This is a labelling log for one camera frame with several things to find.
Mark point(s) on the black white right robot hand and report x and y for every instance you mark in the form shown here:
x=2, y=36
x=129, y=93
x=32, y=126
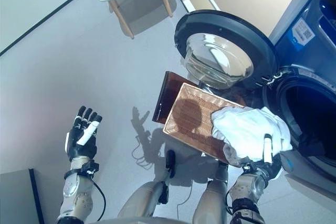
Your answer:
x=268, y=148

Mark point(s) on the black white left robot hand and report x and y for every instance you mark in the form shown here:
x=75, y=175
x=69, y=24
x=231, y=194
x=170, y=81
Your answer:
x=81, y=142

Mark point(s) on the white garment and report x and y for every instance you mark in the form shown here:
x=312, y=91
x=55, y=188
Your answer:
x=244, y=134

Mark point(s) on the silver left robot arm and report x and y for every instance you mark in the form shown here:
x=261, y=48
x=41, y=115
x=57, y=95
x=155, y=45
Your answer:
x=76, y=195

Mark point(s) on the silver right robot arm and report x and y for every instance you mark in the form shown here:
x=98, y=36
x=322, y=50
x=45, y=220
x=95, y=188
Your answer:
x=244, y=190

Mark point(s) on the dark grey washing machine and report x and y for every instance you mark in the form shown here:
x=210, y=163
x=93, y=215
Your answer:
x=294, y=56

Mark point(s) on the round glass washing machine door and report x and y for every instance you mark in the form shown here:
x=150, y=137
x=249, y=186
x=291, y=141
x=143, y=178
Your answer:
x=223, y=16

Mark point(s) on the round blue white sticker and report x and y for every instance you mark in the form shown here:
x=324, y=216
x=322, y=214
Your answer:
x=288, y=165

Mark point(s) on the silver right robot leg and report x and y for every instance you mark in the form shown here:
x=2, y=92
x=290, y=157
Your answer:
x=210, y=200

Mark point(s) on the silver robot leg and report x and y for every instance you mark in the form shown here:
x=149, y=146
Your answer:
x=210, y=200
x=141, y=200

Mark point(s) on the silver left robot leg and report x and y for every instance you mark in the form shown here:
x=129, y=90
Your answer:
x=141, y=200

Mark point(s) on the rectangular wicker laundry basket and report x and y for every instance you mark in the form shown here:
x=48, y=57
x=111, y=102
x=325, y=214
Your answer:
x=189, y=113

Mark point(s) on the dark brown wooden box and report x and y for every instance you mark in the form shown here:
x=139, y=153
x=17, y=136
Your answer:
x=165, y=98

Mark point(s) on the grey robot torso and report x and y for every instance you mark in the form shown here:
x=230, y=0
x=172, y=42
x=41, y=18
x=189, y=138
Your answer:
x=147, y=222

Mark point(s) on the blue label sticker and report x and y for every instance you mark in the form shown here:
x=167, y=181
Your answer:
x=299, y=31

